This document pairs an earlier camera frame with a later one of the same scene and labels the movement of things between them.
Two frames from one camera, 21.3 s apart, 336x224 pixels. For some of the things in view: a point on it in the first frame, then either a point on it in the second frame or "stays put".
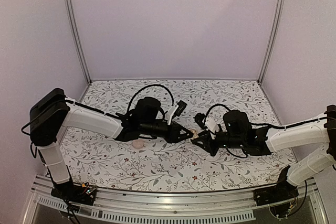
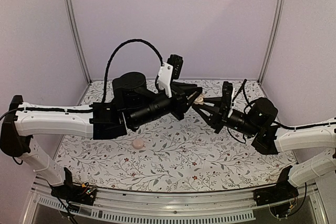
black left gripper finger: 184,138 to 198,92
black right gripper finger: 203,137 to 217,100
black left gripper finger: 182,131 to 191,94
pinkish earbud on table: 138,143 stays put
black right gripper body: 214,149 to 225,110
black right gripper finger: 202,145 to 211,115
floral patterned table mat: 153,165 stays put
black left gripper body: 169,137 to 179,98
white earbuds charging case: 195,133 to 199,100
